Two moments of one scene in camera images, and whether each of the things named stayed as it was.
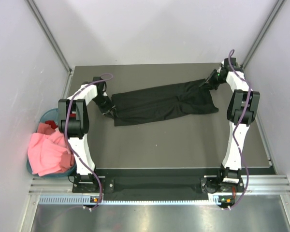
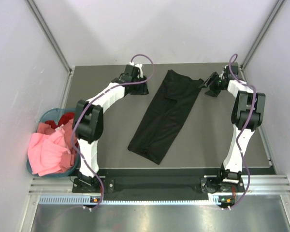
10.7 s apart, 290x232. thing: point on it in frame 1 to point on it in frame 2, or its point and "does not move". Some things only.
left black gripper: (109, 107) to (142, 91)
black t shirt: (153, 105) to (164, 116)
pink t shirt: (48, 152) does not move
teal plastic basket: (51, 114) does not move
